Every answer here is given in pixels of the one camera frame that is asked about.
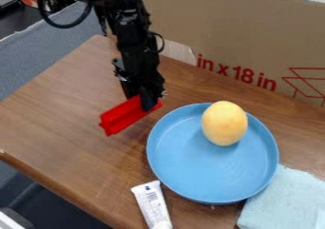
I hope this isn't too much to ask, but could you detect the brown cardboard box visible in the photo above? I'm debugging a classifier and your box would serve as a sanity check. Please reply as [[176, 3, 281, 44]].
[[143, 0, 325, 107]]

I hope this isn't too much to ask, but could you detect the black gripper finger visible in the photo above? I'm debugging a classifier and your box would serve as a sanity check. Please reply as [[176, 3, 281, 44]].
[[122, 82, 139, 99], [139, 87, 159, 111]]

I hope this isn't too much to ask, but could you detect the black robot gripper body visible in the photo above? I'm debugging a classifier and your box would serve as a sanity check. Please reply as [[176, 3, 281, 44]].
[[112, 32, 164, 97]]

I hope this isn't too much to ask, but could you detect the blue round plate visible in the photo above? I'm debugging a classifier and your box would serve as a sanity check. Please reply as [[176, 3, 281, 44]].
[[146, 103, 279, 204]]

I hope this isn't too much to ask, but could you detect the red plastic block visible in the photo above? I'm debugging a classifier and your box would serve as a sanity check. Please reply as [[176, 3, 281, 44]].
[[99, 96, 163, 136]]

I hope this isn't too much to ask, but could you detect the white cream tube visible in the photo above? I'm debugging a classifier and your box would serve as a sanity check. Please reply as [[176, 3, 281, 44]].
[[131, 181, 172, 229]]

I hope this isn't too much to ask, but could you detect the light blue towel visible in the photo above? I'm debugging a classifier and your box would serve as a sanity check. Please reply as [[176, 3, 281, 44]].
[[238, 165, 325, 229]]

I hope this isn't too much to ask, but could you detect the yellow lemon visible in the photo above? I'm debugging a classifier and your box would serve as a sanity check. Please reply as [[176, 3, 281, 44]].
[[202, 101, 247, 146]]

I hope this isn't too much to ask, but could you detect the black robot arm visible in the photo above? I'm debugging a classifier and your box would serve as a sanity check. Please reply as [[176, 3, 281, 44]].
[[100, 0, 164, 111]]

